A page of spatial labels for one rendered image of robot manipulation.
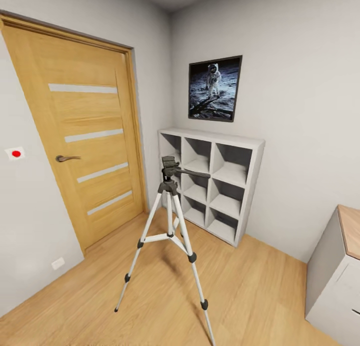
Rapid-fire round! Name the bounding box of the camera tripod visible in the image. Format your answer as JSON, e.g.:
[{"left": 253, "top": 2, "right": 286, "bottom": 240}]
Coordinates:
[{"left": 114, "top": 156, "right": 216, "bottom": 346}]

